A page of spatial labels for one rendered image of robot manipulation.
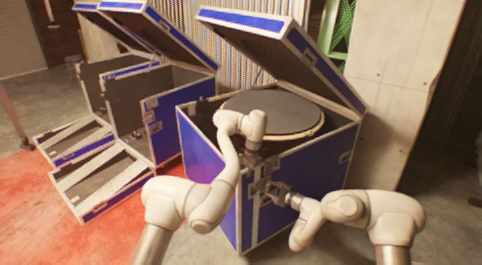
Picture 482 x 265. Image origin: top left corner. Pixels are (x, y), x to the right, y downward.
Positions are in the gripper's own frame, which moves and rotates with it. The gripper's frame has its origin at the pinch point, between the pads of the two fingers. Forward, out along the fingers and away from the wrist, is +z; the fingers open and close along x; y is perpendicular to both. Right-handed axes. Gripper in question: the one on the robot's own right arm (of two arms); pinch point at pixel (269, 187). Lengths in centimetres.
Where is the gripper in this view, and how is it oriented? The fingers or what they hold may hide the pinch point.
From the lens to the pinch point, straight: 160.4
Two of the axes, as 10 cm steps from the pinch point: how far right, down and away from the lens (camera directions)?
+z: -7.9, -2.6, 5.5
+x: -2.4, 9.6, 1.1
